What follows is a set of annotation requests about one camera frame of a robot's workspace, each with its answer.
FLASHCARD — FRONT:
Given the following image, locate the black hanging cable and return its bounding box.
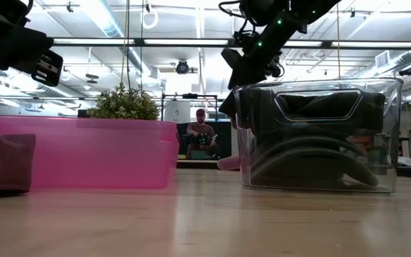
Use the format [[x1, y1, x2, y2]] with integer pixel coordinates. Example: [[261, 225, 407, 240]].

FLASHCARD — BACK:
[[140, 0, 145, 90]]

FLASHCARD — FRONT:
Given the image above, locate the dark baseball cap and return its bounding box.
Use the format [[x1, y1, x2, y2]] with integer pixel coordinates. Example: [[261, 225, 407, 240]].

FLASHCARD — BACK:
[[250, 146, 380, 190]]

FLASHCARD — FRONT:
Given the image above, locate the black aluminium table frame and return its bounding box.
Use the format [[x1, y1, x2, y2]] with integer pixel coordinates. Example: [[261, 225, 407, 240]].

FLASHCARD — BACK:
[[176, 159, 411, 179]]

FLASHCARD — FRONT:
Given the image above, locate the white hanging ring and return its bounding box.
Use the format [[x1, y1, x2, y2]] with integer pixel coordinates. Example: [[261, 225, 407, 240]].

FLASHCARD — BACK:
[[141, 10, 159, 30]]

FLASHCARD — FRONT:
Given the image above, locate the white board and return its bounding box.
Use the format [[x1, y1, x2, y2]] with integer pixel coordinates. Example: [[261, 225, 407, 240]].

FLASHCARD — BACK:
[[164, 101, 191, 124]]

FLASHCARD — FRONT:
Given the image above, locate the grey washed baseball cap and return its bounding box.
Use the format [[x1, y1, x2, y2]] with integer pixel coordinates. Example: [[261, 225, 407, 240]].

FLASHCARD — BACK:
[[218, 87, 387, 135]]

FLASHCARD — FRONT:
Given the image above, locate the green artificial plant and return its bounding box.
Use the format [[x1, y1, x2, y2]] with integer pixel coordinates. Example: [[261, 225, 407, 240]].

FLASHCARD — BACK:
[[86, 82, 160, 121]]

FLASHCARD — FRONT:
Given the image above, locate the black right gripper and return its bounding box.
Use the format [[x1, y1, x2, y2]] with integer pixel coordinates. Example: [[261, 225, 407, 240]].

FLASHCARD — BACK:
[[228, 44, 270, 90]]

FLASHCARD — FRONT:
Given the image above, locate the white LED light bar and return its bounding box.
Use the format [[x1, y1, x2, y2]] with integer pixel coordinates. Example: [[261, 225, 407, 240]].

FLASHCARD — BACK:
[[143, 39, 230, 46], [54, 38, 136, 46], [330, 41, 411, 49], [283, 40, 324, 48]]

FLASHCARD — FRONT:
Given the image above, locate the thin yellow hanging cord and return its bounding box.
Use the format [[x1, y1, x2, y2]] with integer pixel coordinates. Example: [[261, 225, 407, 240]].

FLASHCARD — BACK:
[[336, 0, 341, 80]]

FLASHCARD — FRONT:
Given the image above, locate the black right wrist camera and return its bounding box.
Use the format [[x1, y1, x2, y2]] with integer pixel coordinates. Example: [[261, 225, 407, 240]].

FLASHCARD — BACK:
[[220, 47, 244, 71]]

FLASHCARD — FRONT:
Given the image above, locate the black background rig frame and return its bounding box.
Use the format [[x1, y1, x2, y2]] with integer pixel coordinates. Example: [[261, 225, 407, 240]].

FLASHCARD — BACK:
[[160, 93, 219, 123]]

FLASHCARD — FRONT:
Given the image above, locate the black camera with cable loop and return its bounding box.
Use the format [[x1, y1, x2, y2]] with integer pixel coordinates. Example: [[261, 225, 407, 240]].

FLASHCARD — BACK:
[[268, 53, 285, 79]]

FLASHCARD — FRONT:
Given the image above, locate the clear plastic bin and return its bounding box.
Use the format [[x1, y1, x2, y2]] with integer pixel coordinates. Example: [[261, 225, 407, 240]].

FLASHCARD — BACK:
[[233, 77, 405, 194]]

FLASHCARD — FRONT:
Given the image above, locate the person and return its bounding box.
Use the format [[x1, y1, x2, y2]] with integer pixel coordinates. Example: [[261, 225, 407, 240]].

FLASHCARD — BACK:
[[186, 108, 218, 160]]

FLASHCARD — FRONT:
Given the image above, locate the pink translucent plastic bin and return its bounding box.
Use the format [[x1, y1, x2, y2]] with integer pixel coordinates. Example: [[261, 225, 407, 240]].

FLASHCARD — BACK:
[[0, 114, 181, 190]]

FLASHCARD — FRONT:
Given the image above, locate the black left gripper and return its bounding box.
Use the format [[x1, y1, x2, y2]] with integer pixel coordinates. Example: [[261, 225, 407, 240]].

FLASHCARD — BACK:
[[0, 16, 64, 88]]

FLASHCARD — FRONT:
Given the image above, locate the black partition panel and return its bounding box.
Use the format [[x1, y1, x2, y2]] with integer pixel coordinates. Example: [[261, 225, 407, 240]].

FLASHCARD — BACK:
[[176, 121, 233, 161]]

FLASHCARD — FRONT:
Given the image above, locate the black overhead frame bar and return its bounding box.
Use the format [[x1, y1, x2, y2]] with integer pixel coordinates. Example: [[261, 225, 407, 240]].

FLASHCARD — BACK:
[[51, 36, 411, 51]]

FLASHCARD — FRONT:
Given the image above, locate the round black overhead camera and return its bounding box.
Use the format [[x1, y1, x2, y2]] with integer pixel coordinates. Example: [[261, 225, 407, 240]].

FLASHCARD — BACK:
[[175, 59, 191, 76]]

